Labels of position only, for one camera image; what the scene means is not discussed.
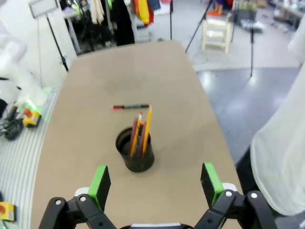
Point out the person in white t-shirt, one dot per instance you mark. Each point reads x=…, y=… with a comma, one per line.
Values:
x=281, y=131

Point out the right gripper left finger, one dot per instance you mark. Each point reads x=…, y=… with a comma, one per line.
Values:
x=95, y=190

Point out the white light panel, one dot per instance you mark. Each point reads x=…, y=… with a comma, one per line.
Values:
x=44, y=8

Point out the black mesh pen holder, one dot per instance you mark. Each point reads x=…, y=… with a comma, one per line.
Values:
x=140, y=164

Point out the black stand pole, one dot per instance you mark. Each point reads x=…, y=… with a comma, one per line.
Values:
x=251, y=47

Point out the black marker red cap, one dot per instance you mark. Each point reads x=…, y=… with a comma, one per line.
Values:
x=129, y=106

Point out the beige hanging garment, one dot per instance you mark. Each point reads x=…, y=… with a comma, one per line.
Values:
x=96, y=12

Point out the yellow emergency stop box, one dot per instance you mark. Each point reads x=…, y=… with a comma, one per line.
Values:
x=6, y=211
x=31, y=118

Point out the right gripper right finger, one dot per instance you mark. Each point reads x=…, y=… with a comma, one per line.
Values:
x=214, y=190

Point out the black hanging garment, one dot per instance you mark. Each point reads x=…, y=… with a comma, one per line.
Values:
x=124, y=21

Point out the red yellow hanging garment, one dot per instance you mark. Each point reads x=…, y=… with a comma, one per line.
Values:
x=143, y=12

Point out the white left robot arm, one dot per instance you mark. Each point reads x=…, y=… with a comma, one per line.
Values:
x=14, y=62

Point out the yellow pencil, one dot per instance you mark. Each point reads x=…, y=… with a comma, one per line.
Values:
x=139, y=120
x=147, y=128

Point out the black light stand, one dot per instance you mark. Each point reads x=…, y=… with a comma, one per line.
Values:
x=56, y=43

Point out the maroon pencil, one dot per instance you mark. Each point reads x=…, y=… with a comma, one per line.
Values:
x=143, y=133
x=134, y=124

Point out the grey slotted mounting platform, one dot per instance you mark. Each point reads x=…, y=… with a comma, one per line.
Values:
x=21, y=167

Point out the small white wooden stool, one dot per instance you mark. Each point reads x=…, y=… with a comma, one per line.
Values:
x=215, y=31

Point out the black tripod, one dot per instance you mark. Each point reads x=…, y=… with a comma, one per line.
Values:
x=199, y=23

